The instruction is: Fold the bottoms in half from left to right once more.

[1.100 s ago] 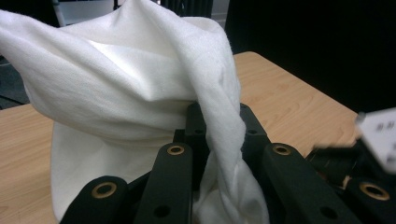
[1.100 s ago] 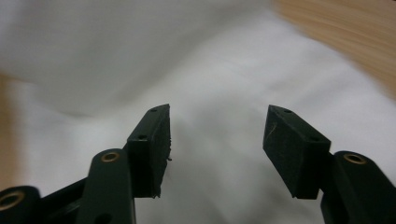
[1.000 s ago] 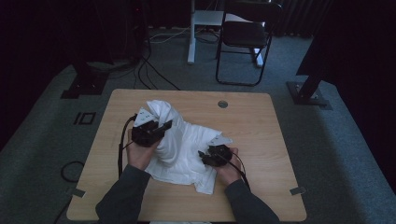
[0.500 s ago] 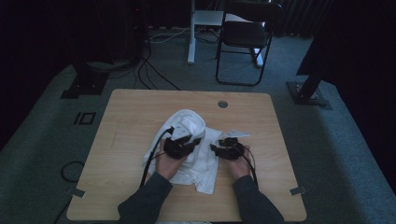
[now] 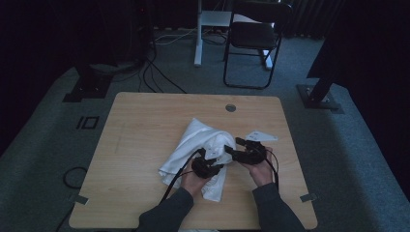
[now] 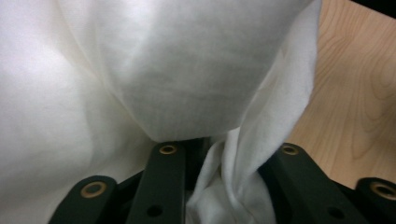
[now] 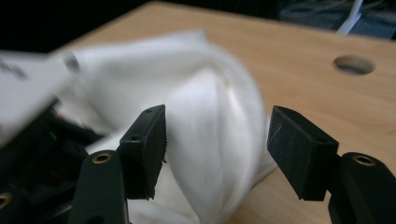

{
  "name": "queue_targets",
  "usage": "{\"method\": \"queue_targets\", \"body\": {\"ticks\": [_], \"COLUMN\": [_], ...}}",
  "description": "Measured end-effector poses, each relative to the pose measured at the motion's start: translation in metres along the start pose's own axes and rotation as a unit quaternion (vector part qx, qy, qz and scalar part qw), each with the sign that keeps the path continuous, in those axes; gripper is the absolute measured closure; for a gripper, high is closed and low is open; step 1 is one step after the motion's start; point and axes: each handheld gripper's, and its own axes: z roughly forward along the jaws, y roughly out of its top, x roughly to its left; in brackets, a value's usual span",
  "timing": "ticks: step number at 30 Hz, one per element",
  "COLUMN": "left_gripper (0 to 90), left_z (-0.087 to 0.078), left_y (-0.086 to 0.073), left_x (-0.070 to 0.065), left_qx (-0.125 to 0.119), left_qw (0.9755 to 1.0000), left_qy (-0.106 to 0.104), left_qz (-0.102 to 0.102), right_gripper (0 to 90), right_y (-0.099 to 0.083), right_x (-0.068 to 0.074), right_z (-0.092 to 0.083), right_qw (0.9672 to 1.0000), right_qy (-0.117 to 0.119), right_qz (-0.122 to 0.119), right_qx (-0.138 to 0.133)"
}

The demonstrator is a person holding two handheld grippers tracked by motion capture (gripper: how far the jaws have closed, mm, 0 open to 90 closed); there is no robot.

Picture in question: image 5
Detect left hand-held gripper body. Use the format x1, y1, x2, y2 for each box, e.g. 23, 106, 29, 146
191, 146, 223, 180

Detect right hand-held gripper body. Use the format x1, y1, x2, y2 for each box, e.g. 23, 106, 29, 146
240, 130, 278, 165

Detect white skirt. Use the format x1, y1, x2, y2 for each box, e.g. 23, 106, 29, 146
158, 117, 238, 203

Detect person's left hand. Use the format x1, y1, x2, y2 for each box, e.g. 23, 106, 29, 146
180, 165, 212, 199

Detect person's right hand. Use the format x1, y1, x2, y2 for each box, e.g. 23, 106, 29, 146
241, 147, 275, 188

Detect black stand base right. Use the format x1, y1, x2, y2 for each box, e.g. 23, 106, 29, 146
296, 72, 344, 114

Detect black folding chair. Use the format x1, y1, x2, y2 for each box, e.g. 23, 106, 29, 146
222, 0, 294, 90

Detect dark pleated curtain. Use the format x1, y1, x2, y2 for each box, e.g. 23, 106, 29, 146
283, 0, 347, 40

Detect black equipment rack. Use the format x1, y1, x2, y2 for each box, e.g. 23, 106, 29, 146
96, 0, 154, 67

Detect left hand-held gripper cable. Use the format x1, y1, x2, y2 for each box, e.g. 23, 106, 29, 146
159, 148, 206, 206

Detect hand-held gripper cable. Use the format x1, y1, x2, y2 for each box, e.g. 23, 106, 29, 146
264, 149, 280, 191
159, 148, 206, 206

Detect right hand-held gripper cable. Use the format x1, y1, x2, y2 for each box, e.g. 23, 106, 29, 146
264, 149, 280, 191

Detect white desk frame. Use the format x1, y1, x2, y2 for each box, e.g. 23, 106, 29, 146
193, 0, 275, 71

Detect black floor cables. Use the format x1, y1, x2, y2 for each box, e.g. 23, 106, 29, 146
138, 47, 188, 95

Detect white floor cable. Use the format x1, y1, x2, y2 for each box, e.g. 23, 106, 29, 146
154, 27, 198, 45

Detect black looped floor cable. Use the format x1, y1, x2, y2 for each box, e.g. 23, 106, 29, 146
62, 166, 89, 189

